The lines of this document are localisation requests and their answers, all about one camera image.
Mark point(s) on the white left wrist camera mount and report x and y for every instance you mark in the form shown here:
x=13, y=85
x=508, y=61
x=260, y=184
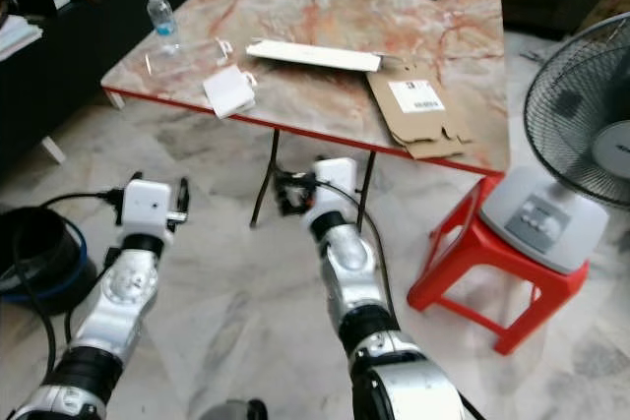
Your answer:
x=148, y=204

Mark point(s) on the black low console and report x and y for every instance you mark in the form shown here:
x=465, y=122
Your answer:
x=79, y=86

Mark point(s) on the white paper stack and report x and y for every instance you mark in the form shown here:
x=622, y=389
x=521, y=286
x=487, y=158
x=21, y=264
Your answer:
x=18, y=36

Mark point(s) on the black bucket with blue rim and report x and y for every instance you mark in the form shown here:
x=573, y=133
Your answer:
x=44, y=258

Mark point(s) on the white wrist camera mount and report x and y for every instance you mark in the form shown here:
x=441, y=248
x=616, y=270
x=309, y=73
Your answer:
x=148, y=204
x=337, y=182

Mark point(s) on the clear plastic wrapper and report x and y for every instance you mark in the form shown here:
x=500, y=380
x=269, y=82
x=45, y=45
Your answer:
x=187, y=57

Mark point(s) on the flattened cardboard box with label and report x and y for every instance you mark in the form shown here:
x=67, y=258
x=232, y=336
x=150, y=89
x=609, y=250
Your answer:
x=421, y=115

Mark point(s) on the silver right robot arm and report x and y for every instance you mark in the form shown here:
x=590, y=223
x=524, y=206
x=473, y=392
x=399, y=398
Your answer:
x=354, y=263

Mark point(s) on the grey fan with black grille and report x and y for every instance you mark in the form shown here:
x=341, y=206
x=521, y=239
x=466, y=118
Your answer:
x=541, y=218

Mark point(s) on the white paper packet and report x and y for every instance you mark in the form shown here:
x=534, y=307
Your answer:
x=228, y=92

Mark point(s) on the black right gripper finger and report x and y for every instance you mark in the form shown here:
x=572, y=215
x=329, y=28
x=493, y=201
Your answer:
x=284, y=194

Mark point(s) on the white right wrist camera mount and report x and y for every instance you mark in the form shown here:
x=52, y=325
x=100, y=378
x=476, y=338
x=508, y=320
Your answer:
x=337, y=182

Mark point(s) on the clear plastic water bottle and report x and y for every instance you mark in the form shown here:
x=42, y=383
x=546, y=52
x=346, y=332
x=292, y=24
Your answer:
x=161, y=19

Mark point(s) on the red-edged marble folding table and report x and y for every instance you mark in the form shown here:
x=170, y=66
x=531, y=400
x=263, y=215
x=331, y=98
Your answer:
x=335, y=12

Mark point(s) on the long flat white box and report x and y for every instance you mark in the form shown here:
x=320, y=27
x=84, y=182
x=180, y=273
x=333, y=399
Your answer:
x=313, y=55

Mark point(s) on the red plastic stool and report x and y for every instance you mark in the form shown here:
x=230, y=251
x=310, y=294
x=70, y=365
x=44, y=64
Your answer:
x=472, y=253

